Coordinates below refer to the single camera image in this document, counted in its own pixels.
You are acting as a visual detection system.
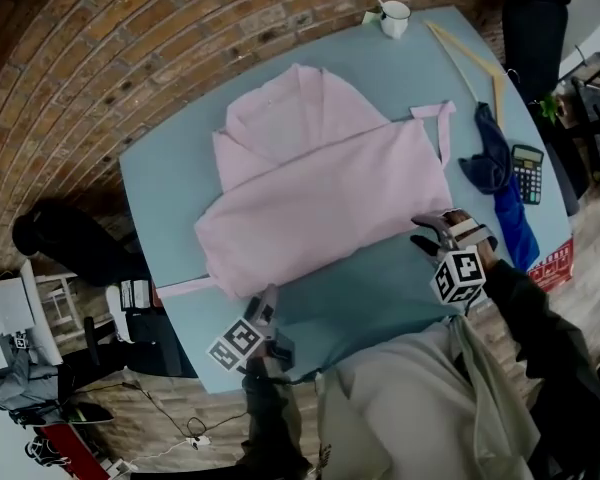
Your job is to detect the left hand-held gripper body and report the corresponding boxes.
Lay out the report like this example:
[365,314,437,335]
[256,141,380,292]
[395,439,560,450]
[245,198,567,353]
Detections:
[207,316,296,375]

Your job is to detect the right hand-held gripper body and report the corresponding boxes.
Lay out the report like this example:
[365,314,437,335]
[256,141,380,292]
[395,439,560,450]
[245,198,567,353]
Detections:
[429,220,500,305]

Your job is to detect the pink robe garment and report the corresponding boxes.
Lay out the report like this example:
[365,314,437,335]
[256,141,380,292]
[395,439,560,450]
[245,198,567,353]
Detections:
[154,62,457,302]

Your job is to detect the person's left forearm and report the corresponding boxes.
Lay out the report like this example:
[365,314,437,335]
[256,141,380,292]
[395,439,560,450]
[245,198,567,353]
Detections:
[237,367,314,480]

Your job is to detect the person's right forearm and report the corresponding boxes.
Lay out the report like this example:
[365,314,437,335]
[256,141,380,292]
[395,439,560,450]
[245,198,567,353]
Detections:
[479,240,600,480]

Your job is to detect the person's right hand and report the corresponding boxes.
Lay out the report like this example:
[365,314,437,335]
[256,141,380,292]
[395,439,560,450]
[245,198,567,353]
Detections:
[442,208,477,227]

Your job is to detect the dark navy cloth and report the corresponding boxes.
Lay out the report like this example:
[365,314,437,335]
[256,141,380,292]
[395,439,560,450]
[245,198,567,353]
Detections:
[458,101,514,195]

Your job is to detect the red box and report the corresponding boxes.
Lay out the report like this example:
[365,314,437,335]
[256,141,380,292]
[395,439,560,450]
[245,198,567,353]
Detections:
[527,237,575,292]

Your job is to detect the black calculator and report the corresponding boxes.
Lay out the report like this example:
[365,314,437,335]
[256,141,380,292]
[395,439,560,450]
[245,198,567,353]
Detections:
[509,143,545,206]

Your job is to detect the white and black boxes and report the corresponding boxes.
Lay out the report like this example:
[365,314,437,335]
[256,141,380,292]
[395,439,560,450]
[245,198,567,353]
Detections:
[104,277,154,344]

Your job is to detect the person's beige smock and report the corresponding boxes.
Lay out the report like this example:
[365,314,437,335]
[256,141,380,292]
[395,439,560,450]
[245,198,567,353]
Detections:
[317,315,541,480]

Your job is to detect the green plant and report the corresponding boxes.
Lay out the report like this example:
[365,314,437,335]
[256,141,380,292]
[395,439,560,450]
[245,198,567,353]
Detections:
[539,95,561,124]

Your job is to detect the wooden clothes hanger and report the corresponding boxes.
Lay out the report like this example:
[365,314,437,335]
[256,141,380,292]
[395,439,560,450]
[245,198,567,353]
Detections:
[424,20,519,129]

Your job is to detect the red case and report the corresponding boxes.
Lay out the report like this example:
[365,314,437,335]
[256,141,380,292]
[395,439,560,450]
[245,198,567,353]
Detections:
[27,422,111,480]

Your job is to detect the black office chair with boxes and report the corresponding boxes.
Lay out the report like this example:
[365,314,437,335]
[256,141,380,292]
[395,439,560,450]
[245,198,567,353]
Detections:
[12,197,186,379]

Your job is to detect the white enamel mug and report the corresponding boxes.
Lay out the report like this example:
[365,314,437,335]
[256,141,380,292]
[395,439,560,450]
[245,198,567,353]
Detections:
[378,0,412,39]

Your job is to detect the white shelf unit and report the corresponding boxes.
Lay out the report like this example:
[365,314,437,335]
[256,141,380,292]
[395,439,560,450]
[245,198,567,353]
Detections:
[0,260,81,369]

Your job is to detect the black floor cable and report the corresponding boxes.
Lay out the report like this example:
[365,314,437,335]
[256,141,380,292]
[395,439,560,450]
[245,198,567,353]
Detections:
[74,380,254,449]

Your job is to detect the black metal frame rack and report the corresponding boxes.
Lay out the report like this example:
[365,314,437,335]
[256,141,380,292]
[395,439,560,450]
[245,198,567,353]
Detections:
[559,47,600,202]

